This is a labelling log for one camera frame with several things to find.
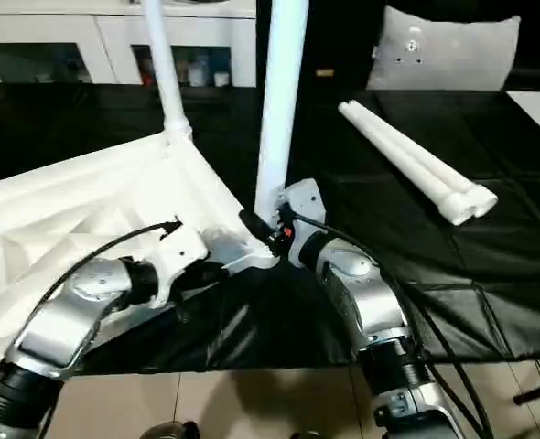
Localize white plastic table leg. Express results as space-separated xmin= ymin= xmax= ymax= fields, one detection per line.
xmin=347 ymin=99 xmax=500 ymax=219
xmin=337 ymin=102 xmax=477 ymax=228
xmin=140 ymin=0 xmax=195 ymax=152
xmin=252 ymin=0 xmax=310 ymax=228

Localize white plastic table top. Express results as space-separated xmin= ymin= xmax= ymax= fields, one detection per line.
xmin=0 ymin=128 xmax=282 ymax=374

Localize black work mat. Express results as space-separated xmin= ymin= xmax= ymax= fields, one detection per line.
xmin=0 ymin=82 xmax=540 ymax=376

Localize white cabinet with glass doors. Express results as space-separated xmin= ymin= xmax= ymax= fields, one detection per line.
xmin=0 ymin=0 xmax=258 ymax=89

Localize black stand foot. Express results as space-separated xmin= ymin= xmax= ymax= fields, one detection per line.
xmin=512 ymin=379 xmax=540 ymax=409

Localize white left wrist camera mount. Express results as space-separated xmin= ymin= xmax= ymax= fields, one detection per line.
xmin=149 ymin=219 xmax=212 ymax=308

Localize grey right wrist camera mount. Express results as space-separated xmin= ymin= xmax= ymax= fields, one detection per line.
xmin=274 ymin=179 xmax=326 ymax=268

